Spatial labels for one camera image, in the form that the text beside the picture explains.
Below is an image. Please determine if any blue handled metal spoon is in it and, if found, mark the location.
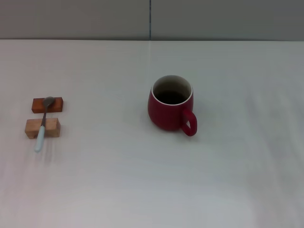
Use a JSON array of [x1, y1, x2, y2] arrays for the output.
[[34, 96, 55, 153]]

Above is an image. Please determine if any dark coffee liquid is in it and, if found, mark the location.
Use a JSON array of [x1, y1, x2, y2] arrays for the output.
[[156, 90, 188, 105]]

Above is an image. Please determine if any dark reddish wooden block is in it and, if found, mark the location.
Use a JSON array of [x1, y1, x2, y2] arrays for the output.
[[31, 96, 64, 114]]

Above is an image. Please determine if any light wooden block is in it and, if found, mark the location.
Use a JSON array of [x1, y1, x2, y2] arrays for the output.
[[24, 117, 61, 140]]

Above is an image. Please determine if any red ceramic cup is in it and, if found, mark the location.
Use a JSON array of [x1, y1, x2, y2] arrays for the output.
[[147, 75, 198, 137]]

